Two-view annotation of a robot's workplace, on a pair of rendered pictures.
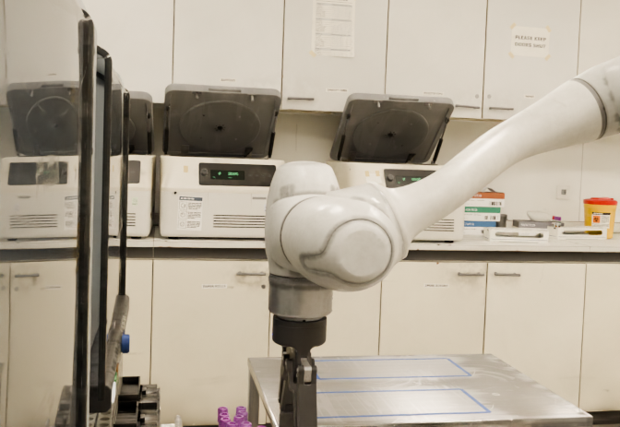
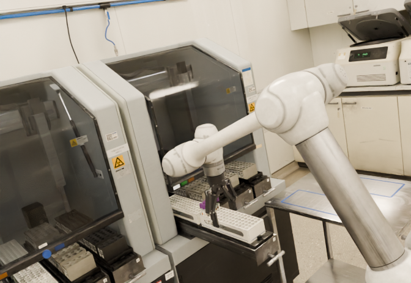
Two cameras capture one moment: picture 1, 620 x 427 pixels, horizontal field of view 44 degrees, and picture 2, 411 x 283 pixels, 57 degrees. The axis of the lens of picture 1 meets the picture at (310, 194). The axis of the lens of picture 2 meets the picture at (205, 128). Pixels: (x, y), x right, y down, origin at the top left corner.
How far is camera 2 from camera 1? 140 cm
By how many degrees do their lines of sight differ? 62
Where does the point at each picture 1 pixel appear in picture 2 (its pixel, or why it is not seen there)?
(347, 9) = not seen: outside the picture
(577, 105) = not seen: hidden behind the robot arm
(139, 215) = (387, 74)
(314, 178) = (197, 133)
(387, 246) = (169, 167)
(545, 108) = not seen: hidden behind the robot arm
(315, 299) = (208, 170)
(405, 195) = (191, 148)
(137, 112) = (391, 18)
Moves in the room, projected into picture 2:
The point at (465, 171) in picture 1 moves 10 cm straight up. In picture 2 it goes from (214, 137) to (208, 110)
